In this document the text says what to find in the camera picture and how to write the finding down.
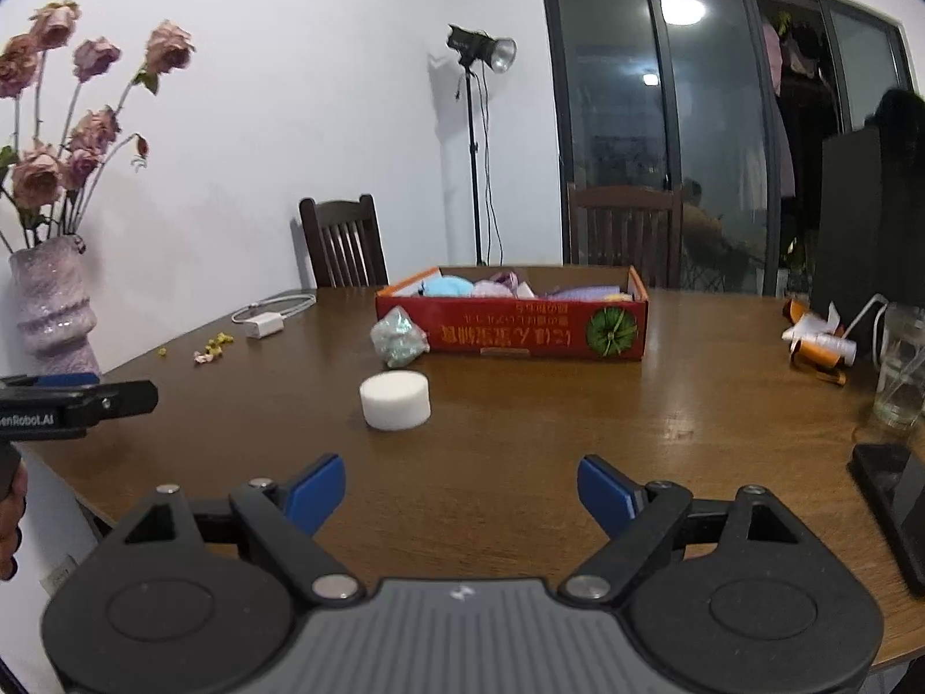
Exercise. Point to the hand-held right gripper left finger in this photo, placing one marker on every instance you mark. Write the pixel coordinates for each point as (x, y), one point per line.
(318, 488)

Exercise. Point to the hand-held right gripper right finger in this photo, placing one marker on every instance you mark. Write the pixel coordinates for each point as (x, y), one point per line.
(603, 488)

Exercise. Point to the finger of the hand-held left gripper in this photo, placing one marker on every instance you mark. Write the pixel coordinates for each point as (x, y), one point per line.
(115, 397)

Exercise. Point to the white foam cylinder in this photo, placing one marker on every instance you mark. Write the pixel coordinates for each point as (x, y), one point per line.
(394, 401)

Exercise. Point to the red and orange cardboard box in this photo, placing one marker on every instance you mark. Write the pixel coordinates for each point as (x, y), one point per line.
(506, 332)

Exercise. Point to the purple knitted pillow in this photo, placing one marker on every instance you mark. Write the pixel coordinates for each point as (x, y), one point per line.
(578, 294)

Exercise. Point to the purple satin scrunchie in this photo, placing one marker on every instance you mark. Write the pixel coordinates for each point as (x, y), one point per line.
(498, 283)

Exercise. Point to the light blue plush toy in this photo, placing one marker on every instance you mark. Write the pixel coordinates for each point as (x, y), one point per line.
(448, 285)

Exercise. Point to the person's left hand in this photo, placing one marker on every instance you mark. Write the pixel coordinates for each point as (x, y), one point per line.
(13, 520)

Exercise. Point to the pink and yellow petal scraps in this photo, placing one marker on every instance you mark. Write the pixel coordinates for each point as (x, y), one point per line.
(209, 354)

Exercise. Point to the pink textured ceramic vase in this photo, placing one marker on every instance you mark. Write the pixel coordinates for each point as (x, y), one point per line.
(50, 303)

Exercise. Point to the white power adapter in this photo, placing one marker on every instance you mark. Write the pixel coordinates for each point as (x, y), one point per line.
(264, 325)

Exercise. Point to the bunch of dried pink roses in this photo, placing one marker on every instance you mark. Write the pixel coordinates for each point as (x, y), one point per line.
(40, 181)

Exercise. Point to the dark wooden chair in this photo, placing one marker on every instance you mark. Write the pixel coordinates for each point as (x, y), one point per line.
(347, 246)
(621, 231)

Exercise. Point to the black phone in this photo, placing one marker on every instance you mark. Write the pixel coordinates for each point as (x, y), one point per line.
(892, 499)

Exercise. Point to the clear drinking glass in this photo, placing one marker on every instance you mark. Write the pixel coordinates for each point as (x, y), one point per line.
(900, 376)

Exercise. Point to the black light stand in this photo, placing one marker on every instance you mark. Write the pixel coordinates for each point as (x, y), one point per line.
(473, 173)

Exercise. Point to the black monitor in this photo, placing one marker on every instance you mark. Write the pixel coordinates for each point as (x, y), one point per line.
(867, 231)

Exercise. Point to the dark framed sliding glass door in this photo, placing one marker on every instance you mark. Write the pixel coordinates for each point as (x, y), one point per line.
(607, 87)

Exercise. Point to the black studio light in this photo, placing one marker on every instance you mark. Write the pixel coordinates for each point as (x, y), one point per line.
(470, 42)

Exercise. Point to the hanging clothes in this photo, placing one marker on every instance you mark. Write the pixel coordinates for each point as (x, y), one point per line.
(798, 50)

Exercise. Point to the black cloth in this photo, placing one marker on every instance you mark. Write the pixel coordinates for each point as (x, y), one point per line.
(903, 112)

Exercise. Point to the white wall socket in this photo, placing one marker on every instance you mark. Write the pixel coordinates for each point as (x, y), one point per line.
(59, 577)

